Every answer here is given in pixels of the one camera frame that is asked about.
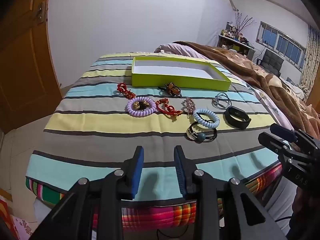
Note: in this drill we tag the floral curtain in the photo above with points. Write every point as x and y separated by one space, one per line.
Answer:
311 62

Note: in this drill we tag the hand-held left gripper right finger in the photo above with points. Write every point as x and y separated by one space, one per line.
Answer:
180 172

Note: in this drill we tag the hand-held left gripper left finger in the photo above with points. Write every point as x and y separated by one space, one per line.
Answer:
138 172

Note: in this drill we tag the colourful woven mat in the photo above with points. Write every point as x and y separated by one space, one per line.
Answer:
160 215

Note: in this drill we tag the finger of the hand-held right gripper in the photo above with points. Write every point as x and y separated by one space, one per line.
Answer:
283 131
275 145

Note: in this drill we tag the pink quilt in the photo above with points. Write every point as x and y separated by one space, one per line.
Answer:
175 50

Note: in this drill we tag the pink rhinestone hair clip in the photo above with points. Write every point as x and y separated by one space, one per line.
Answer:
190 105

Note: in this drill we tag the black smart wristband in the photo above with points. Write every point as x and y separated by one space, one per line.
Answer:
231 120

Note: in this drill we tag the person's right forearm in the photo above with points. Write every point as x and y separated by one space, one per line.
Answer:
305 212

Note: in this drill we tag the cluttered white shelf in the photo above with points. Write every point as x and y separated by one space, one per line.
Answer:
235 41

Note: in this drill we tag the dried branches in vase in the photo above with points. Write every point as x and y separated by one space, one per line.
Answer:
243 22

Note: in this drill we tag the pale floral bed sheet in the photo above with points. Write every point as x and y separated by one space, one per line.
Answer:
272 110

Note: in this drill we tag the shallow green cardboard box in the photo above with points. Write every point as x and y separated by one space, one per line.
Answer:
175 81

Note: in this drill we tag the metal door latch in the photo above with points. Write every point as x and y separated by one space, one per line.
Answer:
41 12

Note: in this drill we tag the wooden door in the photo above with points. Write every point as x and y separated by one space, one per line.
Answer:
20 67

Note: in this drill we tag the window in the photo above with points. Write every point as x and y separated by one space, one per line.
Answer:
282 42

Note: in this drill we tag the black chair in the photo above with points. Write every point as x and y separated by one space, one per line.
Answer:
272 62

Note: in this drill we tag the striped bed sheet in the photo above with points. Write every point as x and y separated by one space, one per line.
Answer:
100 140

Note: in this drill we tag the brown plush blanket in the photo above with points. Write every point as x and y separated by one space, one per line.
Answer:
265 80

